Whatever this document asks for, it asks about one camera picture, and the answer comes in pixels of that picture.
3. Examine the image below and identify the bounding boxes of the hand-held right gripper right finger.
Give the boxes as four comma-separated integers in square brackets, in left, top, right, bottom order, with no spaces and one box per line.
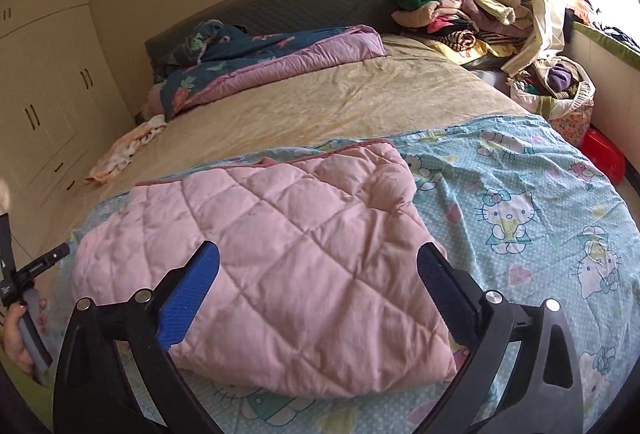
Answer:
[416,241,585,434]

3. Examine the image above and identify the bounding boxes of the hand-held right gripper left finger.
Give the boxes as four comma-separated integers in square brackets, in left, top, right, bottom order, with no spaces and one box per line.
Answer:
[52,240,226,434]

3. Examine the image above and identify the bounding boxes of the pink quilted jacket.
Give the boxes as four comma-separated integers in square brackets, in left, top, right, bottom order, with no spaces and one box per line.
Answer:
[70,139,458,400]

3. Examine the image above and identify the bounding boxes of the fabric basket of clothes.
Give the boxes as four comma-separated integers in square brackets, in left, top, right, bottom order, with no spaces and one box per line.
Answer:
[510,56,597,147]

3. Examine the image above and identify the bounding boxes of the pile of mixed clothes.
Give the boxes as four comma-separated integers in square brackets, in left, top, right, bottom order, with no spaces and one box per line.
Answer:
[391,0,538,65]

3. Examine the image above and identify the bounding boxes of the person's left hand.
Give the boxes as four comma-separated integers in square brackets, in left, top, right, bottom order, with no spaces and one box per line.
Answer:
[2,298,50,374]

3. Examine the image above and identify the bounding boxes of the cat-print light blue sheet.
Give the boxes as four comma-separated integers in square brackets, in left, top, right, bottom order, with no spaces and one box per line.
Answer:
[47,114,632,434]

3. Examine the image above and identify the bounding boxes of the pink and white crumpled cloth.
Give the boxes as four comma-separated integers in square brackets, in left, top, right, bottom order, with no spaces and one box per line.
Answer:
[85,114,168,185]

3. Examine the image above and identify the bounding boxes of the white wardrobe with drawers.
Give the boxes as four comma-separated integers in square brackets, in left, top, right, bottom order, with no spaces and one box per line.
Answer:
[0,0,151,245]

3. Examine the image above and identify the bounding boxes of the pink pillow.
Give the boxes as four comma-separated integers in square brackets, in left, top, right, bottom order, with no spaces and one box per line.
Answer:
[135,84,168,121]

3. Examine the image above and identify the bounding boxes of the red plastic box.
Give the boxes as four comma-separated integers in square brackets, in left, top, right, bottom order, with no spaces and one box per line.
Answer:
[580,128,627,182]

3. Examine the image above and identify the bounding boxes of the beige bed sheet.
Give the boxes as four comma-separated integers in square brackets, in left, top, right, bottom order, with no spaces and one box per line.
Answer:
[82,34,531,205]

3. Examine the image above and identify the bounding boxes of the floral blue quilt purple lining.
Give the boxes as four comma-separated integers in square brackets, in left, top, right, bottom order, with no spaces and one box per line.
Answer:
[150,19,388,121]

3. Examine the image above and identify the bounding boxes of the green windowsill cloth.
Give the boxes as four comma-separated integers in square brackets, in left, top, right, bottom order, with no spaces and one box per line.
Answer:
[565,0,640,60]

